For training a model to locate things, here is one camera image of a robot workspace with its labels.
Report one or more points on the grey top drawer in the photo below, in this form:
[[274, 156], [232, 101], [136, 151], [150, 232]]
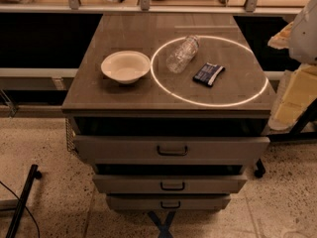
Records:
[[170, 150]]

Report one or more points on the grey drawer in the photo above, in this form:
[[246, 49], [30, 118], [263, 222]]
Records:
[[167, 202], [169, 184], [170, 150]]

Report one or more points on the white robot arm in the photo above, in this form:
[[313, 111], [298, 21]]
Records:
[[303, 36]]

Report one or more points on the grey middle drawer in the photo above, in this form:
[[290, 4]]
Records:
[[169, 184]]

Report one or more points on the grey bottom drawer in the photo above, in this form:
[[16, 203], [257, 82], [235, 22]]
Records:
[[167, 202]]

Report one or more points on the white bowl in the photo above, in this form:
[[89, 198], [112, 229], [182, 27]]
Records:
[[126, 67]]

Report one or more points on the dark blue snack packet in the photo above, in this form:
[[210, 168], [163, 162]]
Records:
[[208, 73]]

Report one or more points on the clear plastic water bottle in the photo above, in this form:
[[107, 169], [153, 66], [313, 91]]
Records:
[[180, 58]]

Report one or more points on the black caster wheel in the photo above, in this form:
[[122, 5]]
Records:
[[260, 169]]

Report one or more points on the blue cross floor tape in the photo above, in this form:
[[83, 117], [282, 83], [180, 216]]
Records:
[[163, 227]]

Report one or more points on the black metal stand leg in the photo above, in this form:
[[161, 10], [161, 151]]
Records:
[[33, 174]]

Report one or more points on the wire mesh basket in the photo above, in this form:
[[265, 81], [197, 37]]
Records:
[[69, 133]]

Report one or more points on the metal railing frame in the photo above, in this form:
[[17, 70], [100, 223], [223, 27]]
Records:
[[23, 10]]

